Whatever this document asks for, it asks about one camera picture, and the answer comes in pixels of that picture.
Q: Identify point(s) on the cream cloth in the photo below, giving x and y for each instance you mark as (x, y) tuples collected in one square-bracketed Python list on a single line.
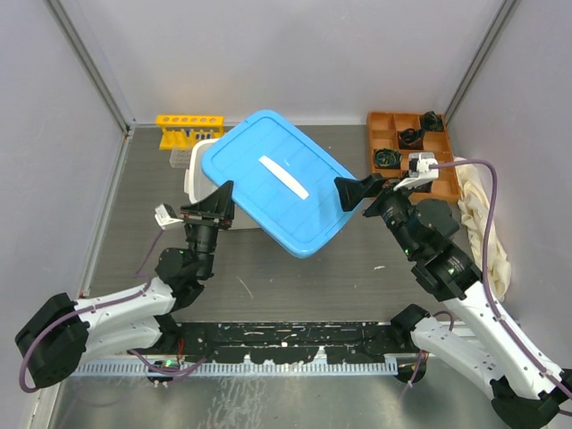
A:
[(474, 207)]

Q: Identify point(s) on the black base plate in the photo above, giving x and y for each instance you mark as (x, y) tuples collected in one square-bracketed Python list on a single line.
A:
[(287, 343)]

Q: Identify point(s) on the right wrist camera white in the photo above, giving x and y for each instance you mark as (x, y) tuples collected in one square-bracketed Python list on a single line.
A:
[(420, 171)]

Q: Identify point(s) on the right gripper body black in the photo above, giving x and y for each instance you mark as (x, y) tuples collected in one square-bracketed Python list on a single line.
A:
[(394, 207)]

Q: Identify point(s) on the white plastic bin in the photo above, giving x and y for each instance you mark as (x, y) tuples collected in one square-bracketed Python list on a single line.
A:
[(198, 186)]

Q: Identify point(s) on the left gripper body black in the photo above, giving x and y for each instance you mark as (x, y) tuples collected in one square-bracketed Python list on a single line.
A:
[(204, 233)]

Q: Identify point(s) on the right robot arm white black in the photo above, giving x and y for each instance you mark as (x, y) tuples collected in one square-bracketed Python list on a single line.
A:
[(525, 387)]

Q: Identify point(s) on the white slotted cable duct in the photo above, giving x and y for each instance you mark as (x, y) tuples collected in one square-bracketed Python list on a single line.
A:
[(318, 367)]

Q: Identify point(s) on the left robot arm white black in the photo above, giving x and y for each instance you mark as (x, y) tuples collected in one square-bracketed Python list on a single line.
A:
[(66, 333)]

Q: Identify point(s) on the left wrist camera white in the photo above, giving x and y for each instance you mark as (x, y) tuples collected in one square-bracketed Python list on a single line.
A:
[(166, 218)]

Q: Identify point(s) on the orange compartment tray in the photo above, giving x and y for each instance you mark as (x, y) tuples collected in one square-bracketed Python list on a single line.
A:
[(393, 136)]

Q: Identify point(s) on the yellow test tube rack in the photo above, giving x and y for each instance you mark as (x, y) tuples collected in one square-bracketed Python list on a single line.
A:
[(185, 131)]

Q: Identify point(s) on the blue plastic tray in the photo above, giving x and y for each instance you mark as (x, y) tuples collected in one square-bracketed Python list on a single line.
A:
[(282, 180)]

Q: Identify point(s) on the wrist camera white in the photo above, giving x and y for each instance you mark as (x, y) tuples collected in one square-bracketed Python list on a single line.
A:
[(166, 218), (420, 171)]

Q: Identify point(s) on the clear acrylic tube rack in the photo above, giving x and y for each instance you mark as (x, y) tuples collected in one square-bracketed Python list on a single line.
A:
[(180, 158)]

